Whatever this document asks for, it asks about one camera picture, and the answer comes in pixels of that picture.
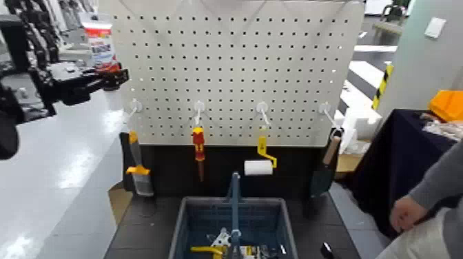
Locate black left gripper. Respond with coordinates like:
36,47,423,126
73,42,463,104
48,62,130,107

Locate red white glue tube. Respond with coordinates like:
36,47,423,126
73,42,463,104
80,14,120,73

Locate person's hand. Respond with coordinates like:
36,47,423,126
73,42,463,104
389,195,430,233

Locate yellow white packaged item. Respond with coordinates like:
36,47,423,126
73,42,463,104
240,245,279,259

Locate white pegboard hook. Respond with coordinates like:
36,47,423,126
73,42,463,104
256,101,271,128
193,101,206,127
124,99,144,125
318,102,342,131

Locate yellow paint roller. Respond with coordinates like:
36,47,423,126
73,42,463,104
244,135,278,177

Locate brown cardboard box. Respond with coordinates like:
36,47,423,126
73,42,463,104
334,138,371,180

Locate black humanoid robot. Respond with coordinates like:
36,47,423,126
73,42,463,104
5,0,62,64

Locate table with black cloth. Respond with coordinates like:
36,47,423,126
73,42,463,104
352,108,463,241

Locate red yellow screwdriver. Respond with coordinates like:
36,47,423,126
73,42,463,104
192,126,206,182

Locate black backing panel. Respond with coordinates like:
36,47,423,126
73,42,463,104
119,132,339,200

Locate white perforated pegboard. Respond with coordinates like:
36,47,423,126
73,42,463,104
97,0,365,147

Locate brown cardboard flap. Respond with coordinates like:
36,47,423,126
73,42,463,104
107,181,134,225

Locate white foam block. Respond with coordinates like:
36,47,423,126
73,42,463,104
333,106,382,154

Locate clear plastic bags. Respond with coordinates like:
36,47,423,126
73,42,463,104
421,114,463,143

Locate white platform steps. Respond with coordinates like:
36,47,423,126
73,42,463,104
340,43,399,113

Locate orange plastic bin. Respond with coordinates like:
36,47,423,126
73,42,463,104
427,90,463,124

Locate grey chair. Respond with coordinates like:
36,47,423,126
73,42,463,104
372,3,408,46

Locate white metal bracket tool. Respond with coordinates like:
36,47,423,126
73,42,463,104
207,227,232,249

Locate wooden handled green trowel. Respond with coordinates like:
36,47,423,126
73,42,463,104
309,128,344,198

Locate white metal stand frame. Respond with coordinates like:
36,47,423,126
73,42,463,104
56,0,99,64

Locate yellow handled tool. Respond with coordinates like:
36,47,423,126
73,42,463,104
190,245,227,259

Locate blue plastic crate with handle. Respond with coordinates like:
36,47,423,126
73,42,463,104
167,172,299,259

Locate yellow black striped post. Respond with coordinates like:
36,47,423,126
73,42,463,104
371,63,394,111

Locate white wall plate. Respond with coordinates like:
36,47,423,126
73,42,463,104
424,17,448,39

